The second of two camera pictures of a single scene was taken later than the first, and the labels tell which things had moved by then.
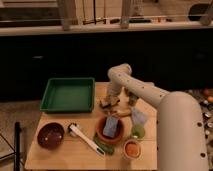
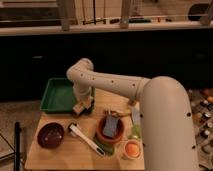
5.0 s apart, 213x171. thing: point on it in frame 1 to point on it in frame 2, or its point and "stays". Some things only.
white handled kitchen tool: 74,131 stays
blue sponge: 111,126 stays
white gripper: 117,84 to 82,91
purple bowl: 50,135 stays
